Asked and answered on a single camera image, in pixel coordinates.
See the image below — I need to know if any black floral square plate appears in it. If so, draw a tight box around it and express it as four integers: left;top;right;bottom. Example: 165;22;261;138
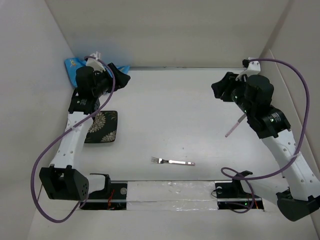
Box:
84;110;118;144

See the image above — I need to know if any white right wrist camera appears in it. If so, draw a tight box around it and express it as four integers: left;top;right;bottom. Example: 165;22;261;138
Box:
235;57;261;81

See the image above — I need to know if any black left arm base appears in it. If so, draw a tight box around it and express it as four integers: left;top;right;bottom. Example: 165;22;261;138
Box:
79;181;128;211

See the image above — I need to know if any silver fork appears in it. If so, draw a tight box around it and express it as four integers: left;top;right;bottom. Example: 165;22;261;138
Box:
151;157;196;167

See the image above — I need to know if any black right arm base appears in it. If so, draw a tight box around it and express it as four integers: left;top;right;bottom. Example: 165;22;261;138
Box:
211;179;265;212

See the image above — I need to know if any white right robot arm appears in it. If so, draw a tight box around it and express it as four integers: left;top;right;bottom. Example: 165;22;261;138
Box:
211;72;320;222

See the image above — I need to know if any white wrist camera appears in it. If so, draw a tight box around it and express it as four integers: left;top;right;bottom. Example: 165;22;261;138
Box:
235;57;261;81
84;51;106;72

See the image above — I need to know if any blue cartoon print cloth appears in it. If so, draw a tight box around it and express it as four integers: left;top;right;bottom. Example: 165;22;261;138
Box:
64;57;130;88

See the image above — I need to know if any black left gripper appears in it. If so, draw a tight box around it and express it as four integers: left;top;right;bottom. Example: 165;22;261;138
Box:
92;63;129;98

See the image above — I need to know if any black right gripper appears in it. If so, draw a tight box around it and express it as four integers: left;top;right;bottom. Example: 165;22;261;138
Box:
210;71;255;117

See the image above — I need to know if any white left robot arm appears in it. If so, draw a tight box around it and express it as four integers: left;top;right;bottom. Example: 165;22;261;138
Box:
39;63;130;202

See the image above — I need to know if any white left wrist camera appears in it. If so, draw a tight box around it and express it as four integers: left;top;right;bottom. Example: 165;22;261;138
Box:
84;51;106;72

